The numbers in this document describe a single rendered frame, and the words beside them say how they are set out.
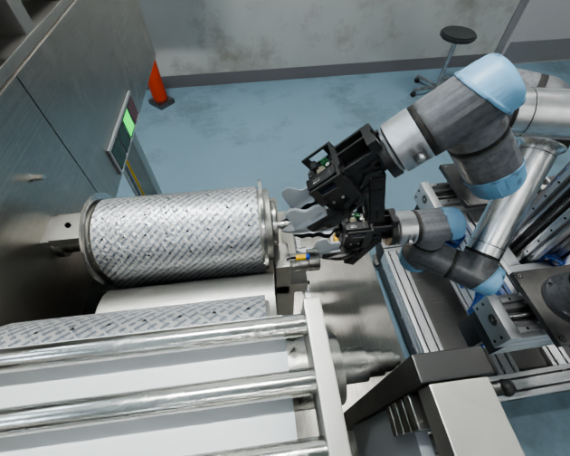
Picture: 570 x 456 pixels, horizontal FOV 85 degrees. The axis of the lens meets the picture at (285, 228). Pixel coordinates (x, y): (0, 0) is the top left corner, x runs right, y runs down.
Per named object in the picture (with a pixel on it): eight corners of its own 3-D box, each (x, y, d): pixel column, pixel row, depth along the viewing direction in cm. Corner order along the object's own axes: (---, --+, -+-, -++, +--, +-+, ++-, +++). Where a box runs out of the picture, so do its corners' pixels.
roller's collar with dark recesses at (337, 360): (340, 409, 31) (352, 398, 25) (280, 417, 30) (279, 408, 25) (327, 343, 34) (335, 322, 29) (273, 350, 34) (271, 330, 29)
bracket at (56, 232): (85, 243, 46) (78, 236, 44) (43, 248, 45) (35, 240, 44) (93, 218, 49) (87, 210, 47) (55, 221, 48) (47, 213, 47)
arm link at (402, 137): (419, 132, 46) (442, 169, 41) (391, 149, 48) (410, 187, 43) (399, 98, 41) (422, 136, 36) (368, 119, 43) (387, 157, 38)
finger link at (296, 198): (262, 197, 53) (305, 169, 48) (284, 212, 57) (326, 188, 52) (262, 212, 51) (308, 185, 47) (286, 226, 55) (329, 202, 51)
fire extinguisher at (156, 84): (175, 95, 307) (157, 34, 263) (174, 109, 293) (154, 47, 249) (151, 98, 305) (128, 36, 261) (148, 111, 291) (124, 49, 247)
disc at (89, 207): (121, 299, 51) (71, 256, 39) (118, 299, 51) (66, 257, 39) (134, 226, 60) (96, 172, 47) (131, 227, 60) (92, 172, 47)
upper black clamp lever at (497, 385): (517, 396, 26) (521, 394, 25) (453, 406, 26) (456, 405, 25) (508, 378, 26) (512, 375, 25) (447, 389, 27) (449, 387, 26)
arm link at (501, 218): (587, 100, 69) (483, 293, 77) (533, 88, 73) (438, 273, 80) (622, 78, 58) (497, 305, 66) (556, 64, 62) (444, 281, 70)
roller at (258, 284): (280, 357, 51) (280, 334, 42) (122, 378, 49) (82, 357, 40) (273, 291, 59) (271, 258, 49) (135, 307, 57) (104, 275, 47)
